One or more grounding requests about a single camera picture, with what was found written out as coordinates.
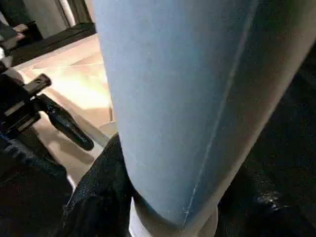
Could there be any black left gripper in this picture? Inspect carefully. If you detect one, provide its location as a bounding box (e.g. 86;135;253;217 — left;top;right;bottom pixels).
0;73;94;151

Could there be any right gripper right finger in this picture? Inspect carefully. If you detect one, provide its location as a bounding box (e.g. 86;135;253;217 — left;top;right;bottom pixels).
214;165;316;237

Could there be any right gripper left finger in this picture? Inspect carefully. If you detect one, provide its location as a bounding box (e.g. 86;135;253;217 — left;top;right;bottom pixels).
58;133;135;237

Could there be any white plastic table top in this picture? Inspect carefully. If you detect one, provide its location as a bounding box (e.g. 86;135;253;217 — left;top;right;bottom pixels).
11;33;119;183

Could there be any black table mat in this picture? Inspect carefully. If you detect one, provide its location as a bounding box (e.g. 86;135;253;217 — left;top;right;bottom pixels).
0;22;316;237

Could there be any white plastic table leg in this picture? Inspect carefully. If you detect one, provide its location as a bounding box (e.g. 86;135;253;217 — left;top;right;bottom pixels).
92;0;316;237

